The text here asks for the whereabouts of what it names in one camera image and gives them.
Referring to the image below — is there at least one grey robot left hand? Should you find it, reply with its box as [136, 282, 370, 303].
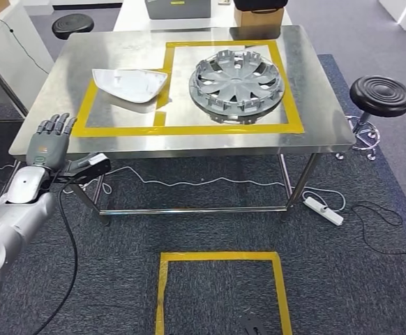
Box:
[25, 112, 78, 172]

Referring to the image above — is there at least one white curved plastic part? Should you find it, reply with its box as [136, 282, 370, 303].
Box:
[92, 68, 169, 104]

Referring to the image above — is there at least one stainless steel workbench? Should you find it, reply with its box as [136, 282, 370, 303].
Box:
[8, 25, 356, 228]

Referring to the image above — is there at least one white desk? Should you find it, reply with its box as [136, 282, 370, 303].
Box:
[0, 0, 55, 117]

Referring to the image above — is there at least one black round stool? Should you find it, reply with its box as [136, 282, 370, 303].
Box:
[335, 75, 406, 162]
[52, 13, 95, 40]

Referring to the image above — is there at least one white table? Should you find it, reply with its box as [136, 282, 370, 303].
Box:
[113, 0, 292, 32]

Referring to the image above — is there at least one grey equipment box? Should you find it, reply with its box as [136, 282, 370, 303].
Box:
[145, 0, 212, 20]

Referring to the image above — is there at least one yellow floor tape square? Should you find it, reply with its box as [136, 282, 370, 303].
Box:
[154, 251, 293, 335]

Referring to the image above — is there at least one grey wheel hubcap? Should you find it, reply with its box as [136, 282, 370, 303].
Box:
[189, 49, 286, 125]

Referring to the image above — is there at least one black carrying case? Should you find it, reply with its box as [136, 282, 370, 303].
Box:
[233, 0, 289, 13]

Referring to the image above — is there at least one black robot right foot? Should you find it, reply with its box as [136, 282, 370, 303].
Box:
[241, 314, 267, 335]

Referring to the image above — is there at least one white power strip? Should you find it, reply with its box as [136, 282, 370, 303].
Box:
[303, 196, 344, 227]

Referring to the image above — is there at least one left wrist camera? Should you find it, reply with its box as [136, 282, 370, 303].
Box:
[58, 152, 112, 184]

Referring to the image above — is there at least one thin black desk cable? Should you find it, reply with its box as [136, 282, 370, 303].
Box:
[0, 17, 50, 76]

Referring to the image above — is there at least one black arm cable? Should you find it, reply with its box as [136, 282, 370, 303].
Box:
[32, 177, 80, 335]

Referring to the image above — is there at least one yellow tape frame on workbench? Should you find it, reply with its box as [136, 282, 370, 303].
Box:
[71, 40, 305, 138]

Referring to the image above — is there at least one white floor cable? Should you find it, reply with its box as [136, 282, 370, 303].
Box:
[63, 165, 347, 214]

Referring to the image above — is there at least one black floor cable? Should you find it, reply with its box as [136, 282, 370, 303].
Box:
[342, 201, 406, 256]

